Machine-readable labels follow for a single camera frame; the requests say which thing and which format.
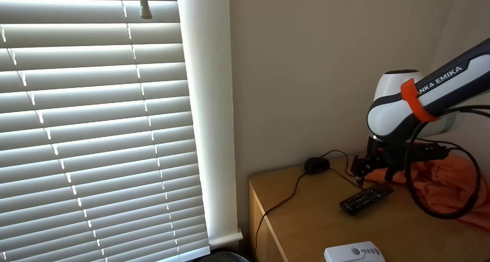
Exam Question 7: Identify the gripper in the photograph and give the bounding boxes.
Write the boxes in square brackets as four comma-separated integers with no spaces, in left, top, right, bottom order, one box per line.
[350,136,407,183]

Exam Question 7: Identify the black remote control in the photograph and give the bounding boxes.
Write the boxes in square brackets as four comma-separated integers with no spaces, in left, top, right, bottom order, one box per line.
[339,183,394,216]

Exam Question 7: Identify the white remote control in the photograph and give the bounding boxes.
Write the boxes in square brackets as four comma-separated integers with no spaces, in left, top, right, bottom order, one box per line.
[324,241,386,262]

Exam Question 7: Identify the black round adapter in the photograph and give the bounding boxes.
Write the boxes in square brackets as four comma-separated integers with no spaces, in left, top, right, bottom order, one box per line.
[304,157,331,174]

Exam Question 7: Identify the orange cloth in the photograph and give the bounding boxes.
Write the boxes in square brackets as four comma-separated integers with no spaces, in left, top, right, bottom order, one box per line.
[366,153,490,231]

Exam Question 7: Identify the black mesh bin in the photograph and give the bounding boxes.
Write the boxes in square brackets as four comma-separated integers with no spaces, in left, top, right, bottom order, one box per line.
[194,249,252,262]

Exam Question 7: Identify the white window blind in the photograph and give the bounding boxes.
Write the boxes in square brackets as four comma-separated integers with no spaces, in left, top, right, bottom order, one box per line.
[0,0,211,262]

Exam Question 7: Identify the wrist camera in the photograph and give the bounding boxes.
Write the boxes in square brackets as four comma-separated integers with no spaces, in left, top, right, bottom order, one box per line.
[406,141,451,164]

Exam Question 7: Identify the blind cord pull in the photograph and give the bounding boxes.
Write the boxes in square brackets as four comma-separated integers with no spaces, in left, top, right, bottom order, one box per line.
[139,0,153,20]

